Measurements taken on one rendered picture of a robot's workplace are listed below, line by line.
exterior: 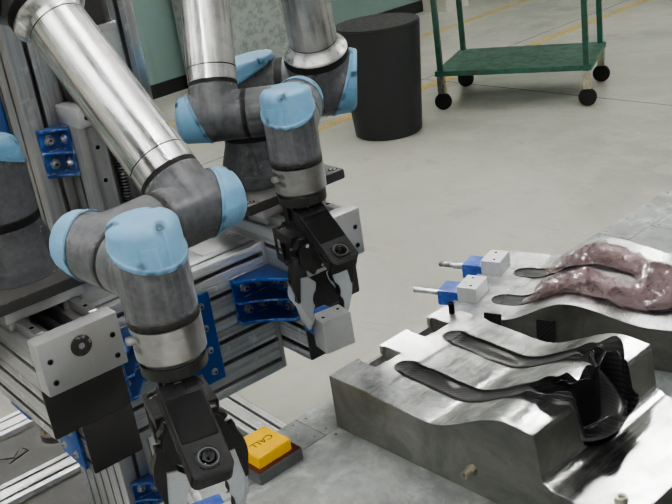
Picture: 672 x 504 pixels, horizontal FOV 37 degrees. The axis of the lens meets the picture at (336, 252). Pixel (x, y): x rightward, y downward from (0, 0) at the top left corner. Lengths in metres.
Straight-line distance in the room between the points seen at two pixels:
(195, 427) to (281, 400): 2.16
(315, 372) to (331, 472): 1.87
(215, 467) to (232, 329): 0.87
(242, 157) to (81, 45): 0.67
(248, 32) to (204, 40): 5.71
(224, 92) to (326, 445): 0.54
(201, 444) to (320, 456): 0.47
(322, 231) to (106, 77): 0.40
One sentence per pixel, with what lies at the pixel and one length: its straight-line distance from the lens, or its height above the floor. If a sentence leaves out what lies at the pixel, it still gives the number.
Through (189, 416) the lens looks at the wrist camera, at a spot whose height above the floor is 1.10.
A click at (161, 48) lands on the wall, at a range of 7.44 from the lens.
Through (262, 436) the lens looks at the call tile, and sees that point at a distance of 1.46.
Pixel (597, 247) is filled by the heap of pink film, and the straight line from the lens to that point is 1.73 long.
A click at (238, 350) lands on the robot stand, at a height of 0.76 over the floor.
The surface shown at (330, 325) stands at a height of 0.95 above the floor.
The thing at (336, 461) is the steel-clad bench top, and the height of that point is 0.80.
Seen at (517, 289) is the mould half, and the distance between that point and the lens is 1.74.
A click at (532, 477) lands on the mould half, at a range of 1.27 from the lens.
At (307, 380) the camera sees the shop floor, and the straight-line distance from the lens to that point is 3.25.
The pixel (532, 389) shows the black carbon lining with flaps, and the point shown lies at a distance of 1.33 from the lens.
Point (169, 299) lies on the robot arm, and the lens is 0.99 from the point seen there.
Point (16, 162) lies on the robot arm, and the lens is 1.61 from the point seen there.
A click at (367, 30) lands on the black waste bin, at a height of 0.62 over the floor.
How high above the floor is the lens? 1.63
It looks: 23 degrees down
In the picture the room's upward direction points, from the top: 9 degrees counter-clockwise
